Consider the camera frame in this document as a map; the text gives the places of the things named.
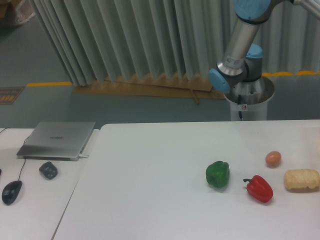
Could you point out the black computer mouse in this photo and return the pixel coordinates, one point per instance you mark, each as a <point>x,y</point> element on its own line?
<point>11,192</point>

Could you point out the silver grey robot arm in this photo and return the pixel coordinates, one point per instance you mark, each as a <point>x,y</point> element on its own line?
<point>232,68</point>

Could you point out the green bell pepper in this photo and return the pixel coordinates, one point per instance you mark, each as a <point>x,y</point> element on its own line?
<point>217,174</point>

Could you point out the red bell pepper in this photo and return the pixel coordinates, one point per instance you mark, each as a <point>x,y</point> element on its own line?
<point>259,188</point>

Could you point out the brown cardboard sheet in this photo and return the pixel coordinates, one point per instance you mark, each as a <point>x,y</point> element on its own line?
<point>195,88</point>

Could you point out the white laptop charger plug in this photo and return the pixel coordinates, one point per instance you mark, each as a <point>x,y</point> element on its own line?
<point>82,156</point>

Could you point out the grey pleated curtain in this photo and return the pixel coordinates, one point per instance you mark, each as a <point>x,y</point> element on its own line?
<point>112,39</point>

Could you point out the silver closed laptop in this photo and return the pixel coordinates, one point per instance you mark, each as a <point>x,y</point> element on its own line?
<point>57,140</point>

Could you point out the brown egg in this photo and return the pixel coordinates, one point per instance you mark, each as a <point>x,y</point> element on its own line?
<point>273,159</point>

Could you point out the small black controller gadget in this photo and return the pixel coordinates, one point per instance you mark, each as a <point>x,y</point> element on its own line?
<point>48,170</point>

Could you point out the yellow bread loaf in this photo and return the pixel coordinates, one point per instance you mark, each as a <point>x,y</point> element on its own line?
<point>302,180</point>

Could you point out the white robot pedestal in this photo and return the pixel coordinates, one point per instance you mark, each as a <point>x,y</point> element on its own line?
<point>248,101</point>

